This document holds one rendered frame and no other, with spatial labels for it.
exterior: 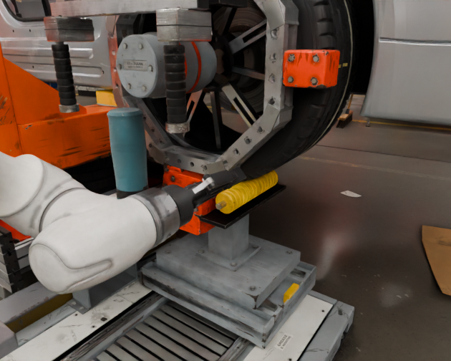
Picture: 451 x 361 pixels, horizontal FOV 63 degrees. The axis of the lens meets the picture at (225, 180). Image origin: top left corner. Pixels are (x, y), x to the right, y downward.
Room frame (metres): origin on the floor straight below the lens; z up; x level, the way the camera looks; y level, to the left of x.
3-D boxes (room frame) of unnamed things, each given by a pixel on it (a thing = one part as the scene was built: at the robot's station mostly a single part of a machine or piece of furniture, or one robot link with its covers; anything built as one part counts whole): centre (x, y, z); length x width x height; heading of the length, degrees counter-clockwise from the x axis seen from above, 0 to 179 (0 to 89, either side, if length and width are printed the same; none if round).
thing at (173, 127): (0.66, 0.09, 0.83); 0.04 x 0.04 x 0.16
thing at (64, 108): (0.85, 0.36, 0.83); 0.04 x 0.04 x 0.16
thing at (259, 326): (1.08, -0.01, 0.13); 0.50 x 0.36 x 0.10; 54
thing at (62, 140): (1.26, 0.49, 0.69); 0.52 x 0.17 x 0.35; 144
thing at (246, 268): (1.08, -0.01, 0.32); 0.40 x 0.30 x 0.28; 54
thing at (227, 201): (0.96, -0.07, 0.51); 0.29 x 0.06 x 0.06; 144
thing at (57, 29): (0.88, 0.35, 0.93); 0.09 x 0.05 x 0.05; 144
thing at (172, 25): (0.68, 0.07, 0.93); 0.09 x 0.05 x 0.05; 144
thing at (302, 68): (0.77, -0.17, 0.85); 0.09 x 0.08 x 0.07; 54
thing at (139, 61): (0.89, 0.13, 0.85); 0.21 x 0.14 x 0.14; 144
